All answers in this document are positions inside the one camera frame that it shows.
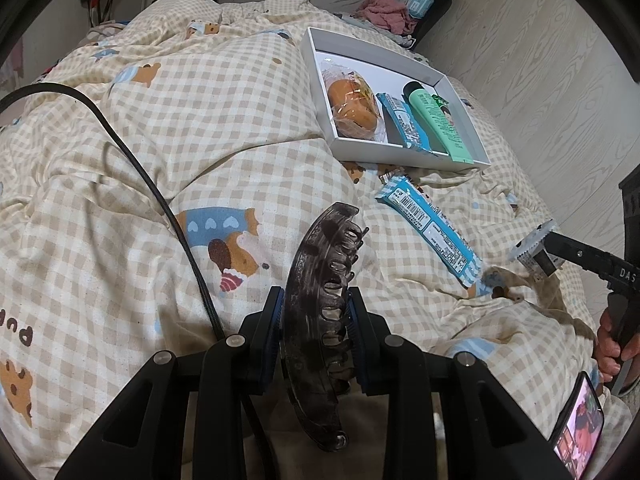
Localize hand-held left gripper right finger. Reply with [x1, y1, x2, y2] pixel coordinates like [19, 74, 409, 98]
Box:
[344, 286, 573, 480]

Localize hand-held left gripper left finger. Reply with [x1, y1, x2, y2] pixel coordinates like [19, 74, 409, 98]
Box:
[55, 286, 285, 480]

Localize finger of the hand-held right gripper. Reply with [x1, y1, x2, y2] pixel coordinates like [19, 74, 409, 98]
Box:
[543, 230, 610, 279]

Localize dark brown hair claw clip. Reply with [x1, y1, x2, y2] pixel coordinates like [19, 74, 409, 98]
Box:
[280, 202, 370, 452]

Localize small white-blue packet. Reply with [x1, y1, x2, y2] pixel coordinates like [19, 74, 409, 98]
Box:
[509, 219, 559, 283]

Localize mint green tube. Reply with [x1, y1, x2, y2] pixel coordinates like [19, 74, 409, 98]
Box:
[402, 81, 475, 164]

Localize green snack packet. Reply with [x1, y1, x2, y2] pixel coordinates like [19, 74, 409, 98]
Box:
[431, 92, 459, 126]

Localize blue snack packet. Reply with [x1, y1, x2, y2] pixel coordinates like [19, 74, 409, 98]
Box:
[375, 174, 485, 289]
[376, 92, 432, 152]

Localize packaged bread bun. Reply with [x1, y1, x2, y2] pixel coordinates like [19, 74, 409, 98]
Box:
[322, 67, 388, 145]

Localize white cardboard box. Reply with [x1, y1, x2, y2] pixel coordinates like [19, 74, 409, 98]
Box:
[301, 26, 492, 170]

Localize person's right hand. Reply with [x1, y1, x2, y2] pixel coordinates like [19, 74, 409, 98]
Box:
[591, 305, 632, 391]

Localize black smartphone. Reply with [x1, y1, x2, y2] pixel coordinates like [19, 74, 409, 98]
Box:
[550, 371, 605, 480]

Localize checkered bear print blanket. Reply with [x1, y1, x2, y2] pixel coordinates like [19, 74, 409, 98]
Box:
[0, 0, 636, 480]

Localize pink cloth pile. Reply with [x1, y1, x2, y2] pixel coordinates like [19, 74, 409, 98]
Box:
[355, 0, 418, 35]

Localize black cable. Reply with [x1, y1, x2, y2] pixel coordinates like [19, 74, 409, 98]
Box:
[0, 84, 273, 480]

